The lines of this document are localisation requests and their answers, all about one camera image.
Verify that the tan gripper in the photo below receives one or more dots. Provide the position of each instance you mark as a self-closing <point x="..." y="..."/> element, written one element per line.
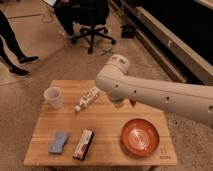
<point x="118" y="104"/>

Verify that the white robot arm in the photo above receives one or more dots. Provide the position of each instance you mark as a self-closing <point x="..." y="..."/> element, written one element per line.
<point x="195" y="102"/>

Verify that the dark red pepper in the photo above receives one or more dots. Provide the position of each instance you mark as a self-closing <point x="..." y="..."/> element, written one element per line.
<point x="133" y="103"/>

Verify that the white plastic bottle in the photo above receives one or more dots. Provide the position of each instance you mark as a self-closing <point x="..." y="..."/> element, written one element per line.
<point x="87" y="99"/>

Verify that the orange ceramic bowl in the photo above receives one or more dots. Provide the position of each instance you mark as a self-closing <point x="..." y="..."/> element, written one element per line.
<point x="140" y="137"/>

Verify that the wooden table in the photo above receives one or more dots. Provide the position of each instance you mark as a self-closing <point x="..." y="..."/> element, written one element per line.
<point x="105" y="120"/>

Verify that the translucent plastic cup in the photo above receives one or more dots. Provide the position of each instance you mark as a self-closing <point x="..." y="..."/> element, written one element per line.
<point x="53" y="95"/>

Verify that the small black box on floor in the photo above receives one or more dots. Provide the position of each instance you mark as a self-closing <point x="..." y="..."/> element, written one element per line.
<point x="128" y="31"/>

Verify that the blue sponge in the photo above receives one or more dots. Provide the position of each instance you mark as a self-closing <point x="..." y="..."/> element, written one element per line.
<point x="57" y="145"/>

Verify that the black office chair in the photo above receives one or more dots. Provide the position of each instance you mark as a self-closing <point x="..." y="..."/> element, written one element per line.
<point x="92" y="16"/>

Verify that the seated person in dark clothes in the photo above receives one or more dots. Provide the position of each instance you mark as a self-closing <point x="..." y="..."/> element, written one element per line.
<point x="64" y="14"/>

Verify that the standing person in black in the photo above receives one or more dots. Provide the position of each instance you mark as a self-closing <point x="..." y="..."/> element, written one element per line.
<point x="7" y="34"/>

